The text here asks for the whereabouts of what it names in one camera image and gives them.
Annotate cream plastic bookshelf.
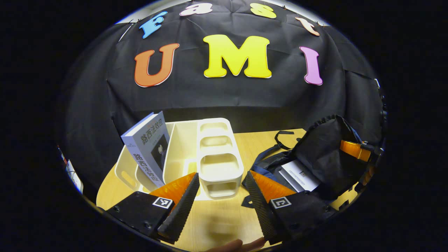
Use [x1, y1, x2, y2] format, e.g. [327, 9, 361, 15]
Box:
[115, 118, 244, 201]

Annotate blue schoolbag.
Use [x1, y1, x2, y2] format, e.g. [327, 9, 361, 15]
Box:
[241, 115, 382, 210]

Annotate lavender grey book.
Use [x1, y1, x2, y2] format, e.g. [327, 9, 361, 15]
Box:
[121, 111, 171, 188]

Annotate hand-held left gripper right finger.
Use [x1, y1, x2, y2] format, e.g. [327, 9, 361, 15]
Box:
[244, 170, 339, 245]

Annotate black backdrop cloth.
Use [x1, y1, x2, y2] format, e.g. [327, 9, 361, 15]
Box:
[61, 0, 384, 186]

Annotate white book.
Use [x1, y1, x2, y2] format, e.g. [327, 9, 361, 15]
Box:
[279, 160, 321, 193]

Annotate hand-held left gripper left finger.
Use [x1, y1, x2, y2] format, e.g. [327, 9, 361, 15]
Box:
[105, 172, 200, 245]

